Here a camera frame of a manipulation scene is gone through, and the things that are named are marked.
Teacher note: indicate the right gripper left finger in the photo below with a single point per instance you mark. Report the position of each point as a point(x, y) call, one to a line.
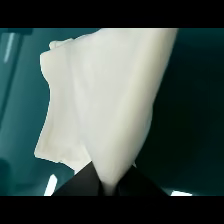
point(83, 183)

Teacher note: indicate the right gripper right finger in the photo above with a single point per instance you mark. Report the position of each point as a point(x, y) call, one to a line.
point(140, 185)

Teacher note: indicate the white T-shirt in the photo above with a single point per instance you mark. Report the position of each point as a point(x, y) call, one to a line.
point(106, 93)

